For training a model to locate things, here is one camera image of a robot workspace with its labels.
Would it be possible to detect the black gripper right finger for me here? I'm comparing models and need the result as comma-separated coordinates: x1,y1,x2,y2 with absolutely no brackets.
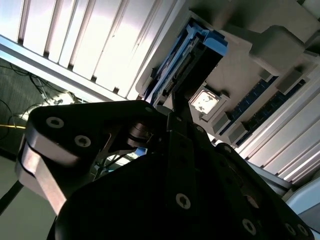
176,96,315,240

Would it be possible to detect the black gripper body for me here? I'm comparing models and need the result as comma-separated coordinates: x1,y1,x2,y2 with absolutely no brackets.
47,144,253,240

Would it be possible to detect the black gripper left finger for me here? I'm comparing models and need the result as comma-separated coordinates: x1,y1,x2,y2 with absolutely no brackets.
14,91,198,216

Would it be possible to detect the hard disk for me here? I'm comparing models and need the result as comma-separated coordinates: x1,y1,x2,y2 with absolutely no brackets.
143,23,230,107

